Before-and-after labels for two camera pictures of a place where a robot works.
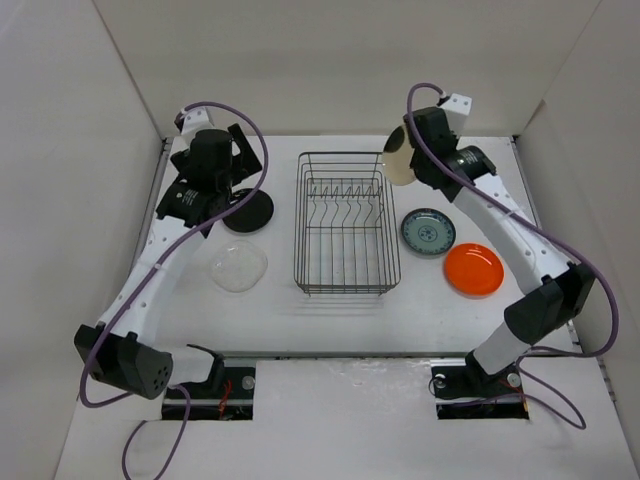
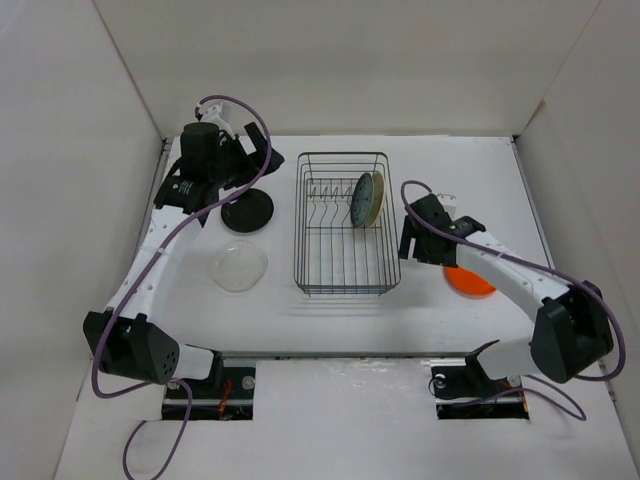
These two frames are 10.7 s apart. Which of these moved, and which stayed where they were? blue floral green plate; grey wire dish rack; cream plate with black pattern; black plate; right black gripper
Moved: right black gripper; blue floral green plate; cream plate with black pattern
Stayed: grey wire dish rack; black plate
